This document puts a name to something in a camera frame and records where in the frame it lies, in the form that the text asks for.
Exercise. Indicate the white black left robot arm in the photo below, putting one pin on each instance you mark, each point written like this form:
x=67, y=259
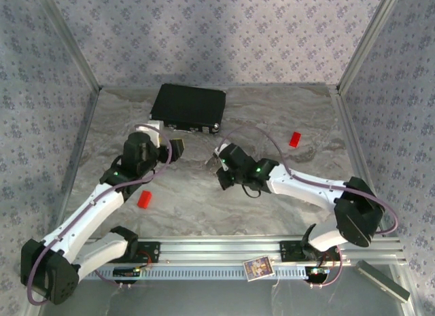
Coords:
x=85, y=214

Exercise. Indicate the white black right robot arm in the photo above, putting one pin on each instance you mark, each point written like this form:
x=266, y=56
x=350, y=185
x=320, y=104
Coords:
x=306, y=187

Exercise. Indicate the black hard case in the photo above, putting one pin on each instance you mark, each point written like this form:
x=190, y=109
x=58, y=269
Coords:
x=190, y=105

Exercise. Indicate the red toy brick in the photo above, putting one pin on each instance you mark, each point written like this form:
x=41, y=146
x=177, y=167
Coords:
x=144, y=199
x=295, y=139

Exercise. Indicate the small picture card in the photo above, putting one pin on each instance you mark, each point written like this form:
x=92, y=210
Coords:
x=258, y=268

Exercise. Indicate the small circuit board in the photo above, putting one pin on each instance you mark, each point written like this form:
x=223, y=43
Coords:
x=124, y=272
x=317, y=273

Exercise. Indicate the grey metal bar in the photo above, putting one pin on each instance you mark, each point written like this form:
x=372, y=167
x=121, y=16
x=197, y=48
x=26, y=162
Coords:
x=380, y=280

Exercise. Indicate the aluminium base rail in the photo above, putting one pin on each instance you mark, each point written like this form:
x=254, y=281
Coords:
x=221, y=249

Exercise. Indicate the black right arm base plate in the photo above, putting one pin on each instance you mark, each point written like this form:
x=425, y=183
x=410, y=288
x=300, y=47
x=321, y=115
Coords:
x=289, y=251

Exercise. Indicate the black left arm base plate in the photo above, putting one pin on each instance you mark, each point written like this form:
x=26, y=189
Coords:
x=154, y=251

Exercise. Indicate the aluminium frame post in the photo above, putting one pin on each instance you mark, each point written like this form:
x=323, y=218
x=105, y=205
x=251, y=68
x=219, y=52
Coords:
x=368, y=40
x=70, y=40

